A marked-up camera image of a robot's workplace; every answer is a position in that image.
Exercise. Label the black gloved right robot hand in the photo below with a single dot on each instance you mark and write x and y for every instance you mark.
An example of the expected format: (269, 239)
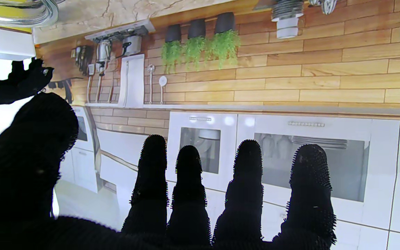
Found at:
(19, 83)

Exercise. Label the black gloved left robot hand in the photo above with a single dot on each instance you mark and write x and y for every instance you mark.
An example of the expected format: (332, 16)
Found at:
(19, 173)

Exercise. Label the white square jar lid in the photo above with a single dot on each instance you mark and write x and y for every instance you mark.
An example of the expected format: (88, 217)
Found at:
(2, 43)

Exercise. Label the glass jar with coffee beans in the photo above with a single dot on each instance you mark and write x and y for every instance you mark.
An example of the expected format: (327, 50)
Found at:
(45, 15)

